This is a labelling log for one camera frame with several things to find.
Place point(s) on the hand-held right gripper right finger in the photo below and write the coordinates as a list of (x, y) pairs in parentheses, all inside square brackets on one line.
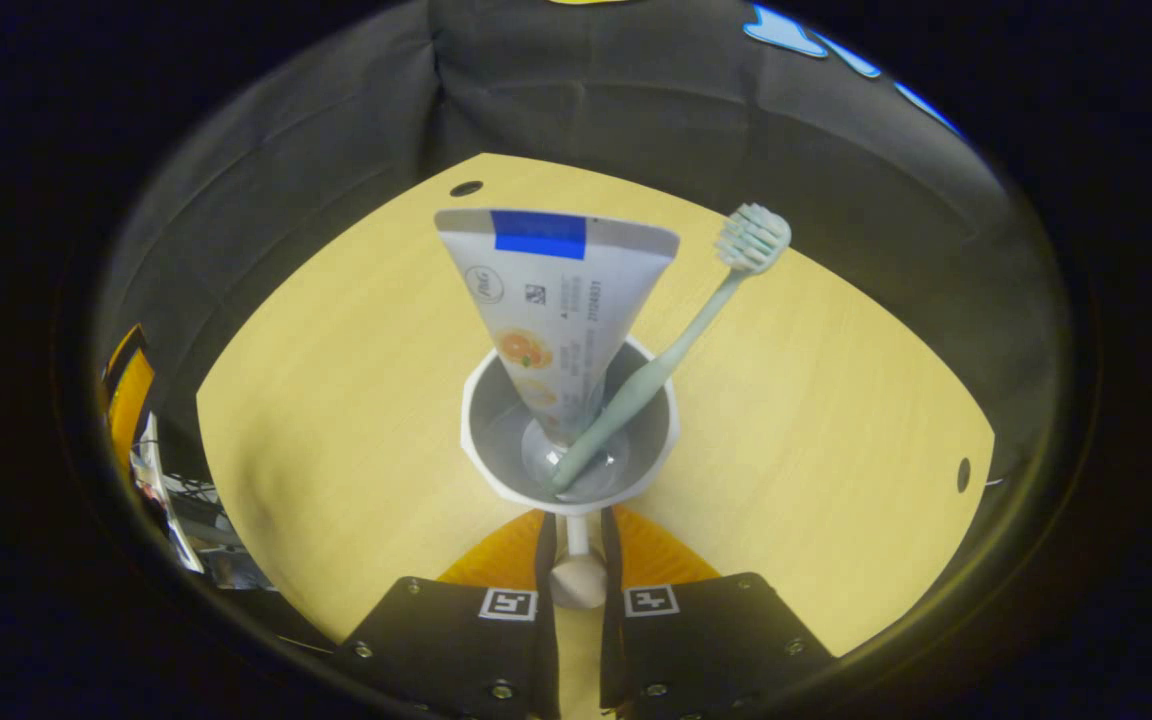
[(611, 560)]

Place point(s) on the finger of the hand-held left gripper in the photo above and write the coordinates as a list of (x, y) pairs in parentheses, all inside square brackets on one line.
[(128, 400)]

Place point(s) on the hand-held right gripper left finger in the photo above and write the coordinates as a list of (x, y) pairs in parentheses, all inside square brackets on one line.
[(548, 560)]

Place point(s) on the white cup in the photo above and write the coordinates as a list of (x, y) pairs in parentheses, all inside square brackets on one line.
[(501, 440)]

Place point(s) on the pale green toothbrush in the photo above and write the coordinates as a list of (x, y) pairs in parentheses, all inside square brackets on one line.
[(671, 355)]

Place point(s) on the white toothpaste tube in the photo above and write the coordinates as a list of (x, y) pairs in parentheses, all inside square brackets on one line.
[(556, 300)]

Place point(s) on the black backdrop cloth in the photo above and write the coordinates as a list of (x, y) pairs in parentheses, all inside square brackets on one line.
[(636, 100)]

